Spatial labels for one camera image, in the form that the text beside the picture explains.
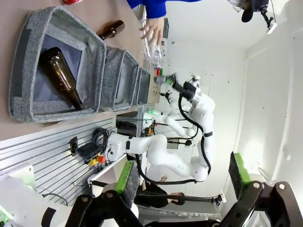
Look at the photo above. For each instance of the black left gripper finger with green pad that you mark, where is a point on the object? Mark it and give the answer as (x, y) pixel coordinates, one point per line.
(258, 205)
(101, 210)

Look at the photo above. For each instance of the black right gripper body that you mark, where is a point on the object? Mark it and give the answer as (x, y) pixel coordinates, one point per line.
(180, 87)

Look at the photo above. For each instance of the left gripper finger green part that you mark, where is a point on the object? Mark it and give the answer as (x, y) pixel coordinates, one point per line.
(172, 77)
(170, 83)

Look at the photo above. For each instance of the crushed clear plastic bottle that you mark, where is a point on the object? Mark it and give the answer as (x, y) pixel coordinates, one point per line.
(160, 80)

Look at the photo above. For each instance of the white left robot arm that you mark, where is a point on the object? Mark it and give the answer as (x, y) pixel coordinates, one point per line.
(21, 203)

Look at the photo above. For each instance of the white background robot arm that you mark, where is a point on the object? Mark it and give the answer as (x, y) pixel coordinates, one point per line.
(176, 125)

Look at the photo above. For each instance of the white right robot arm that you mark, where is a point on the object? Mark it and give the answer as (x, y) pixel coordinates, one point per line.
(157, 147)

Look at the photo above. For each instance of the person's forearm blue sleeve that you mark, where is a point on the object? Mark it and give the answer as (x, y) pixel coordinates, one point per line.
(148, 7)

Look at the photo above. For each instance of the red drink can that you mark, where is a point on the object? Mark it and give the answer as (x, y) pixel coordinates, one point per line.
(72, 1)

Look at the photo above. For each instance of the large grey fabric basket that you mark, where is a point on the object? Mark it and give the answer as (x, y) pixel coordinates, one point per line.
(26, 71)

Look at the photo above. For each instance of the person's hand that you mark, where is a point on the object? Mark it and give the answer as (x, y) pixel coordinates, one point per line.
(155, 29)

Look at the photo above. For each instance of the yellow red emergency stop button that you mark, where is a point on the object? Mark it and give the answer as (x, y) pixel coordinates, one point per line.
(97, 160)

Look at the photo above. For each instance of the yellow black device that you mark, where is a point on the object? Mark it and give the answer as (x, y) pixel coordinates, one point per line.
(150, 129)

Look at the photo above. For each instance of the background person in black clothing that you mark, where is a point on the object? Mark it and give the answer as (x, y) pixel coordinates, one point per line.
(154, 192)

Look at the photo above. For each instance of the black tripod pole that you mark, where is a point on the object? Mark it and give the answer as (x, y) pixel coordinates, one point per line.
(196, 199)

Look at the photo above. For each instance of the black tablet device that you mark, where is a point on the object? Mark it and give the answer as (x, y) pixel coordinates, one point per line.
(88, 150)

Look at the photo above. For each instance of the black power socket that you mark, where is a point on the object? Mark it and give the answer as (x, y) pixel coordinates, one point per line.
(73, 145)

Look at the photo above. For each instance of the brown glass bottle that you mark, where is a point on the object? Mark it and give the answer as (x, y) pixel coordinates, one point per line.
(61, 75)
(112, 29)

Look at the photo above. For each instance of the aluminium slatted panel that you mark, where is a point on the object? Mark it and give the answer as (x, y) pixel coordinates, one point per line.
(47, 151)

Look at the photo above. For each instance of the person's head black cap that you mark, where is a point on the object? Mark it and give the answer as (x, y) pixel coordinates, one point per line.
(252, 9)

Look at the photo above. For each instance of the white camera on black mount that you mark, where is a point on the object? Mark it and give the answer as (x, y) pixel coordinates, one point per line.
(270, 22)

